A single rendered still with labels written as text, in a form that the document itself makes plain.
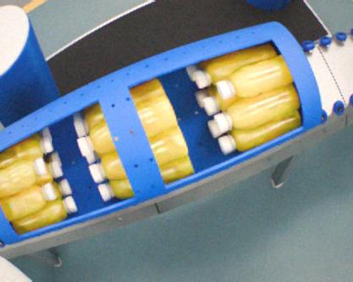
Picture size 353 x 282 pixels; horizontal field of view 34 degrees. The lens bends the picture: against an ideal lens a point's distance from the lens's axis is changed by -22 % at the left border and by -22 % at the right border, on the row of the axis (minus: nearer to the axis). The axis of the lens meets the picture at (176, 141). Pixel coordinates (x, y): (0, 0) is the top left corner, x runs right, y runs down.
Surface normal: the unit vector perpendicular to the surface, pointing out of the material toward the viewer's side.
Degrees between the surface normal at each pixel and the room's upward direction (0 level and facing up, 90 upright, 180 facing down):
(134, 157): 34
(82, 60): 0
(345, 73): 0
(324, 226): 0
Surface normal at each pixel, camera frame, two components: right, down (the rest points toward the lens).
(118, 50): -0.01, -0.25
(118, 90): -0.18, -0.62
